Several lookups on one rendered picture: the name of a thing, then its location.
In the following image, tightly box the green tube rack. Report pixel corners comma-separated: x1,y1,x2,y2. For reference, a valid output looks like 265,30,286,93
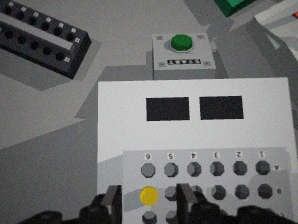
214,0,256,18

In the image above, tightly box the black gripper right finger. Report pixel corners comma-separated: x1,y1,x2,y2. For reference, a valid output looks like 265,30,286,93
176,183,298,224

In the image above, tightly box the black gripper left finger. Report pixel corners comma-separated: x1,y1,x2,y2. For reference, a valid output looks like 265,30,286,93
17,185,122,224

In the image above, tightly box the black rectangular block with holes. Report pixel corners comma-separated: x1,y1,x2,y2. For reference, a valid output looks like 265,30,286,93
0,0,92,80

